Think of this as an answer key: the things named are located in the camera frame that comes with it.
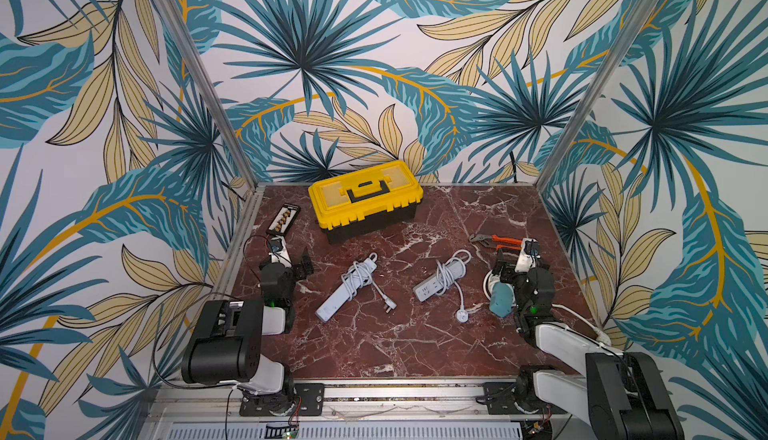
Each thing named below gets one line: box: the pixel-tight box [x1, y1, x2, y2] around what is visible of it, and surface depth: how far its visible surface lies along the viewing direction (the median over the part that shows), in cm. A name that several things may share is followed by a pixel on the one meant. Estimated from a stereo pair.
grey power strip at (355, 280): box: [315, 253, 378, 323], surface depth 88 cm
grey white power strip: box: [412, 261, 466, 302], surface depth 91 cm
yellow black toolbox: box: [308, 160, 423, 242], surface depth 97 cm
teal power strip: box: [489, 282, 514, 318], surface depth 84 cm
